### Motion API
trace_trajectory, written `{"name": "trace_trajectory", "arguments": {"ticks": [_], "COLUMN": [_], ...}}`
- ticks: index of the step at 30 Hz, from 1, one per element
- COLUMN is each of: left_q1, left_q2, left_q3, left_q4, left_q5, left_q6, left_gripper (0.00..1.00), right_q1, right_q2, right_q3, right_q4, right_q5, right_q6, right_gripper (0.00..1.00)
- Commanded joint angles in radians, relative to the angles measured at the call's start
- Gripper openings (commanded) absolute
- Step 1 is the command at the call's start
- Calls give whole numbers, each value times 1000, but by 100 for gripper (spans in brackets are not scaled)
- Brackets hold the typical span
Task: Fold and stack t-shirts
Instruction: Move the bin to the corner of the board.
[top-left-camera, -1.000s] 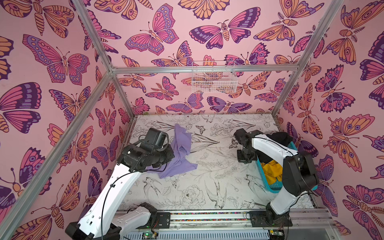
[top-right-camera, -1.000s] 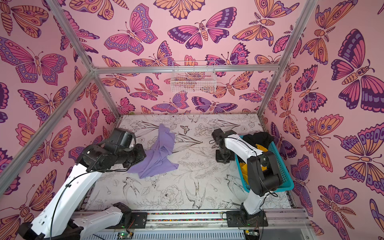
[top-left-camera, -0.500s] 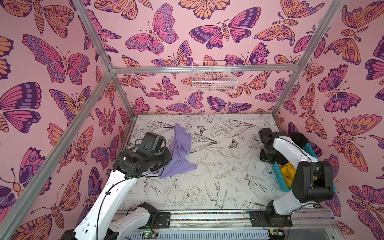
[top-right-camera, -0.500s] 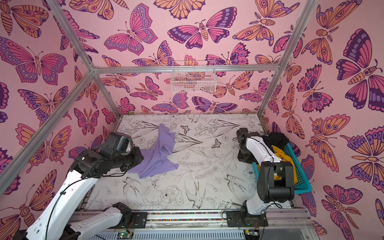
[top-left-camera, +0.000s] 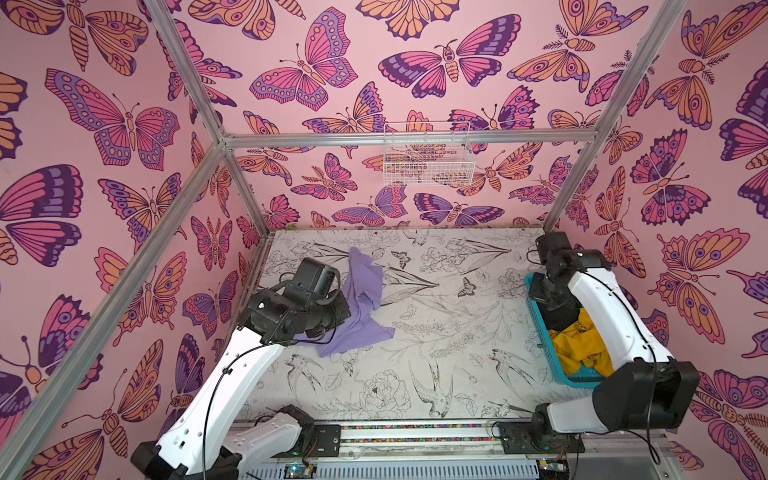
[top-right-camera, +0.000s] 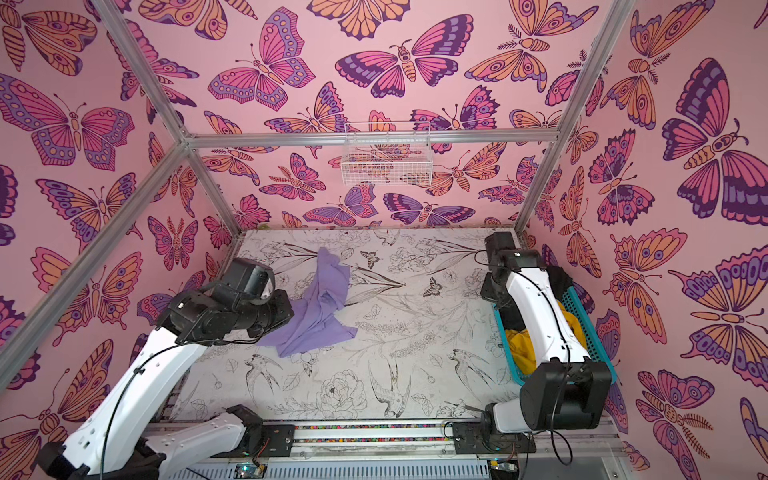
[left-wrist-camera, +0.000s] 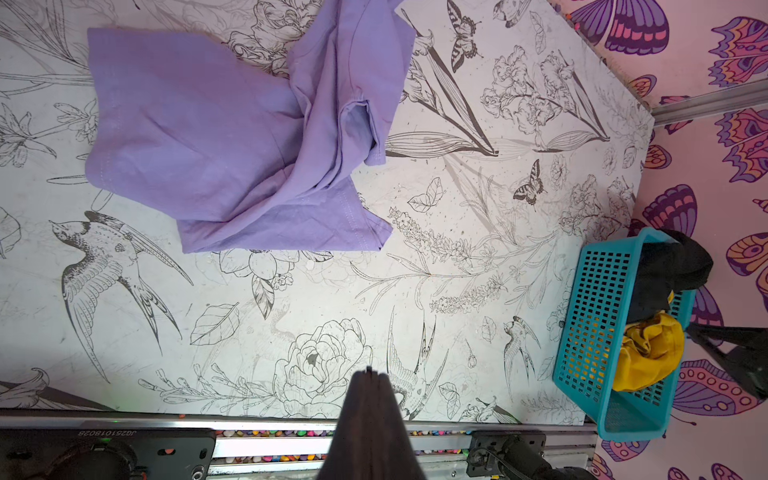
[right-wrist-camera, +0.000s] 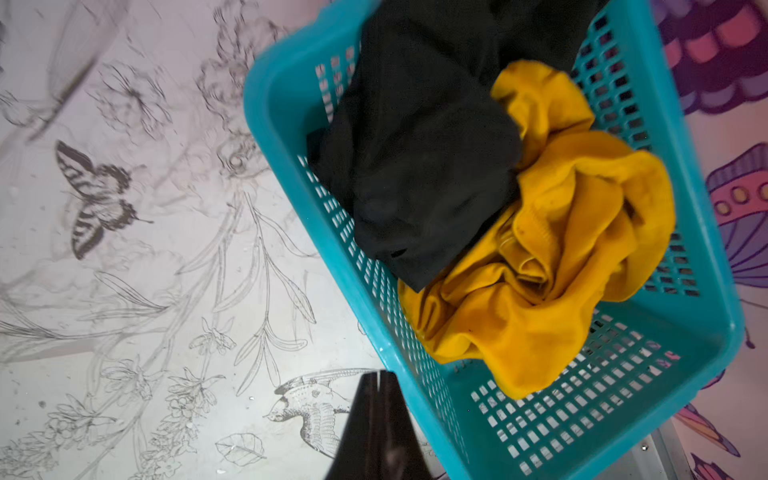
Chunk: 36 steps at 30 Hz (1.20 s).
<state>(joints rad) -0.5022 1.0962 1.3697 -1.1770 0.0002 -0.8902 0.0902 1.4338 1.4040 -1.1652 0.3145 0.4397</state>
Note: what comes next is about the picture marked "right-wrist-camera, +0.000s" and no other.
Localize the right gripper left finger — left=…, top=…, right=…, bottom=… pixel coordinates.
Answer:
left=326, top=371, right=380, bottom=480

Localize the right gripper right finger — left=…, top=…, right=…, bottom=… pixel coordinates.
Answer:
left=377, top=371, right=432, bottom=480

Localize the teal plastic laundry basket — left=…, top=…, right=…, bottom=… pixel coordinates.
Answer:
left=244, top=1, right=744, bottom=479

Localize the black t-shirt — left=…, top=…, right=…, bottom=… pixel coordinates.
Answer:
left=307, top=1, right=603, bottom=291

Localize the mustard yellow t-shirt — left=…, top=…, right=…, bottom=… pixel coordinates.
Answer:
left=399, top=61, right=676, bottom=399

